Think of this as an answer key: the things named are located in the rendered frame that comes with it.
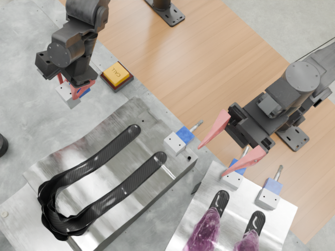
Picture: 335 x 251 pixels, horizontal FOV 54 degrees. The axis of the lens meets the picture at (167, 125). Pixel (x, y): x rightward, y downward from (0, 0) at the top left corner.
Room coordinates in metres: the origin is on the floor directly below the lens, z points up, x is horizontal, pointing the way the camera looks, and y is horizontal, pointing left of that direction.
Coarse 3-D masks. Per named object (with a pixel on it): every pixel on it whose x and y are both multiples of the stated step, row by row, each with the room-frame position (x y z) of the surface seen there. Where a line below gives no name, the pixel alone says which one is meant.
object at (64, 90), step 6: (66, 84) 0.41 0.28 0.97; (60, 90) 0.39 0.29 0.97; (66, 90) 0.39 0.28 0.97; (78, 90) 0.40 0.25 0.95; (90, 90) 0.42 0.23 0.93; (60, 96) 0.39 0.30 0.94; (66, 96) 0.38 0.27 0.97; (66, 102) 0.36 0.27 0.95; (72, 102) 0.37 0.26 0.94; (78, 102) 0.38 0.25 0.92; (72, 108) 0.37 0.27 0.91
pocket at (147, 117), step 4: (144, 112) 0.40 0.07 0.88; (148, 112) 0.40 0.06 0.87; (140, 116) 0.39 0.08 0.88; (144, 116) 0.39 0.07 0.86; (148, 116) 0.39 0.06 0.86; (152, 116) 0.39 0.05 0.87; (144, 120) 0.38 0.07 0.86; (148, 120) 0.38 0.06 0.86; (152, 120) 0.38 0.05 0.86; (156, 120) 0.38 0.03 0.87; (148, 124) 0.37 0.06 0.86; (152, 124) 0.37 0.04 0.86
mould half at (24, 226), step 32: (96, 128) 0.33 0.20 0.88; (160, 128) 0.35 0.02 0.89; (64, 160) 0.22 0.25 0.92; (128, 160) 0.25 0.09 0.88; (192, 160) 0.27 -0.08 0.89; (32, 192) 0.13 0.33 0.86; (64, 192) 0.13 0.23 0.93; (96, 192) 0.15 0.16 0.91; (160, 192) 0.17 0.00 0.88; (0, 224) 0.05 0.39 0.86; (32, 224) 0.06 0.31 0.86; (96, 224) 0.07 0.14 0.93; (128, 224) 0.09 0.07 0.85
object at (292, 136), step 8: (280, 128) 0.42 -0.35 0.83; (288, 128) 0.43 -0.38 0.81; (296, 128) 0.44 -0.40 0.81; (280, 136) 0.40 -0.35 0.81; (288, 136) 0.41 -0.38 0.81; (296, 136) 0.41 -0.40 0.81; (304, 136) 0.41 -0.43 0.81; (288, 144) 0.38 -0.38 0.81; (296, 144) 0.38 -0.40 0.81; (304, 144) 0.39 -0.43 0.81
